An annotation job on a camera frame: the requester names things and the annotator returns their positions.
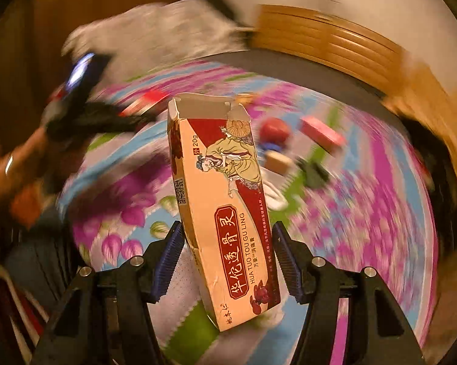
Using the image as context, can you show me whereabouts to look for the wooden headboard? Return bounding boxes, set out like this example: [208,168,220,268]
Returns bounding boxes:
[250,5,406,96]

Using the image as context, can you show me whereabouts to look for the long orange medicine box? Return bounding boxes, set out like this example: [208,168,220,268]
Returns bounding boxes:
[167,93,282,332]

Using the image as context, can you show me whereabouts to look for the pink box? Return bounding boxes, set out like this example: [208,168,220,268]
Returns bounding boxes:
[300,116,345,157]

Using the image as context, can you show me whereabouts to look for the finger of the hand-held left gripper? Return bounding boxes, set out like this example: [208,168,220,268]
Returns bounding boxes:
[88,100,158,130]

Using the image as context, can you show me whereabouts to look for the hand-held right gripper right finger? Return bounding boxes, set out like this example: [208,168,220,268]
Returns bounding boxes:
[271,221,427,365]

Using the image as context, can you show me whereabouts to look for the wooden wardrobe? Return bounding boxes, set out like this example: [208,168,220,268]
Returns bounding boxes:
[0,0,204,168]

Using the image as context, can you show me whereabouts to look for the red apple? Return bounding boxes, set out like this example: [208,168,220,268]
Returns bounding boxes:
[259,119,292,146]

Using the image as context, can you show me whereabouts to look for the person's left forearm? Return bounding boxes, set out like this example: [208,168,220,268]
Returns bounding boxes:
[0,128,49,208]

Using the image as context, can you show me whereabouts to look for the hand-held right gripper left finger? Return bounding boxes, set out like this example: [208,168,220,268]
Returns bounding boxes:
[31,221,184,365]

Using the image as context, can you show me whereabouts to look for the striped floral bed sheet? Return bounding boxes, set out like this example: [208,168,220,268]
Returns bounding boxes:
[57,59,439,365]

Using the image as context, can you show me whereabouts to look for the dark green glove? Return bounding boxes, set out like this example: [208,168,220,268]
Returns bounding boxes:
[296,157,331,188]

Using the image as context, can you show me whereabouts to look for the black clothes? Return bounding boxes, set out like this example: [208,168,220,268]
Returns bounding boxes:
[197,0,245,28]

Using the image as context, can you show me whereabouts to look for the grey bed sheet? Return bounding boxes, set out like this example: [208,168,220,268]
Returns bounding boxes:
[209,46,404,123]

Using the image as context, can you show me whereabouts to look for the tan box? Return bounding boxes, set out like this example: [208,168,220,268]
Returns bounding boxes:
[266,150,297,174]

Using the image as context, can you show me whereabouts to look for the white satin cloth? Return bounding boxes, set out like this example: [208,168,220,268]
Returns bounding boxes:
[60,2,249,70]

